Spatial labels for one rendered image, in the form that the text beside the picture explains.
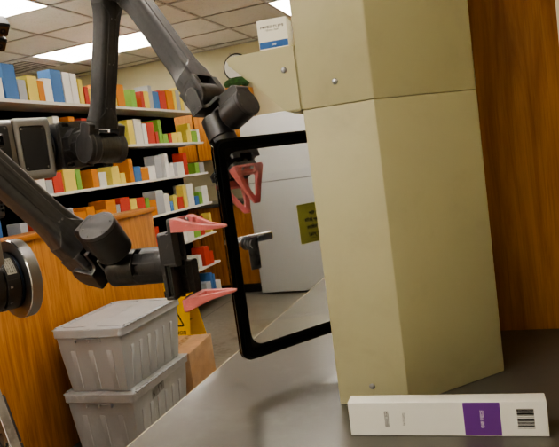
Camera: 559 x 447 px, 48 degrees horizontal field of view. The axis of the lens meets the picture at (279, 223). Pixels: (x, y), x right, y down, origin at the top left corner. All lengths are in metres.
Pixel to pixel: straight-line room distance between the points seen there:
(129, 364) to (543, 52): 2.45
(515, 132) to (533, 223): 0.18
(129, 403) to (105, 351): 0.28
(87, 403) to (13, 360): 0.41
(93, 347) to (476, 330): 2.40
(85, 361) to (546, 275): 2.43
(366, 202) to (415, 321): 0.20
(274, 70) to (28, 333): 2.54
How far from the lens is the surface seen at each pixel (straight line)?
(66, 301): 3.54
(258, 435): 0.98
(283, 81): 0.98
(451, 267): 1.03
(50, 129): 1.74
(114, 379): 3.23
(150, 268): 0.96
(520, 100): 1.30
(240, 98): 1.20
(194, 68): 1.32
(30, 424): 3.37
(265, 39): 1.07
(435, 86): 1.02
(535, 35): 1.31
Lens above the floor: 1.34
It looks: 6 degrees down
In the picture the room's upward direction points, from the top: 8 degrees counter-clockwise
